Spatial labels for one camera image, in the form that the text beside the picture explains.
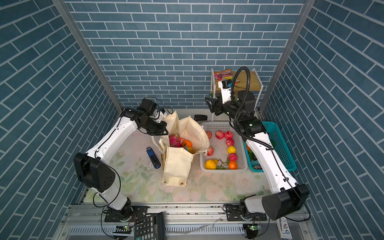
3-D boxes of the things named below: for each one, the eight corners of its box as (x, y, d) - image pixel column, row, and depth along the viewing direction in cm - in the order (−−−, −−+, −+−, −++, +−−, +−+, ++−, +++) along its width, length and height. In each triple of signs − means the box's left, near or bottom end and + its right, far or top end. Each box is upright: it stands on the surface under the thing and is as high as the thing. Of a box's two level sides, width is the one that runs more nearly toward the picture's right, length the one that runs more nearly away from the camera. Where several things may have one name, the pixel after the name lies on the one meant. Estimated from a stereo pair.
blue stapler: (156, 169, 91) (154, 166, 87) (146, 151, 99) (144, 148, 95) (162, 166, 92) (160, 162, 89) (151, 148, 100) (149, 144, 96)
